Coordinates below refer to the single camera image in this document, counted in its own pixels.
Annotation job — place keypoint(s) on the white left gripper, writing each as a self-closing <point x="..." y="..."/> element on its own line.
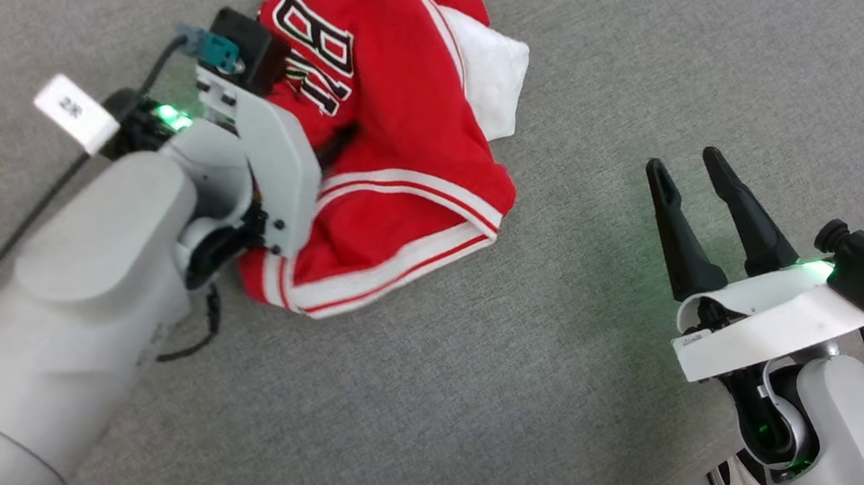
<point x="281" y="170"/>

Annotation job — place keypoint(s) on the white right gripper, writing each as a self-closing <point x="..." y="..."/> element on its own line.
<point x="774" y="317"/>

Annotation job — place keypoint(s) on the red Bulls basketball jersey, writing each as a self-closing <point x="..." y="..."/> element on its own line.
<point x="401" y="116"/>

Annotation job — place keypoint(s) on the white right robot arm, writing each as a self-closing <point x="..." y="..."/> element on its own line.
<point x="851" y="422"/>

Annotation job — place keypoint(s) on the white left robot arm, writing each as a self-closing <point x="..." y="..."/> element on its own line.
<point x="80" y="299"/>

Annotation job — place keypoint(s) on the grey fabric sofa cushion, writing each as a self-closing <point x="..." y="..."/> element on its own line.
<point x="498" y="397"/>

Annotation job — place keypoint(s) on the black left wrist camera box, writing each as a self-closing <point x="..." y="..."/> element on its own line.
<point x="251" y="47"/>

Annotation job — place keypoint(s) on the teal left camera connector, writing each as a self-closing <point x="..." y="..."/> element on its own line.
<point x="215" y="51"/>

